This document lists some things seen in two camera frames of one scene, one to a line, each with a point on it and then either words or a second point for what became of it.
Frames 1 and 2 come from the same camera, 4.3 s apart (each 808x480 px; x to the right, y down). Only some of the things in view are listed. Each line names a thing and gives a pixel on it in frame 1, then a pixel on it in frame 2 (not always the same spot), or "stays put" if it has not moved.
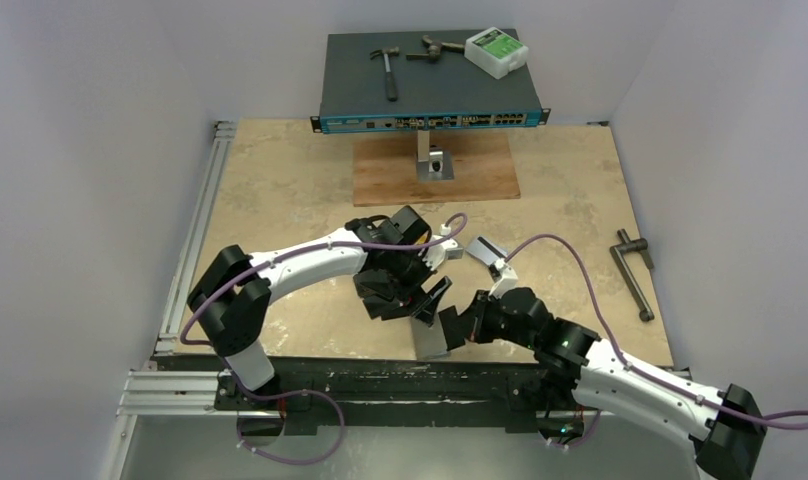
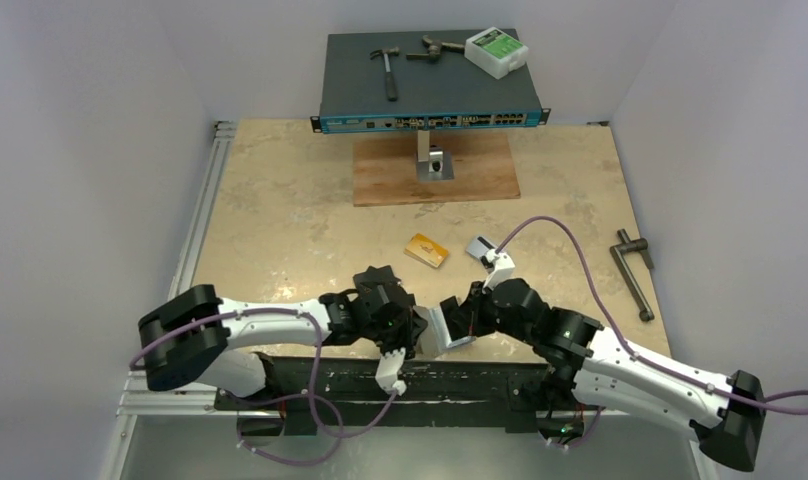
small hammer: (391, 87) stays put
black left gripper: (426, 312) → (413, 325)
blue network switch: (448, 93) stays put
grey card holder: (429, 341) stays put
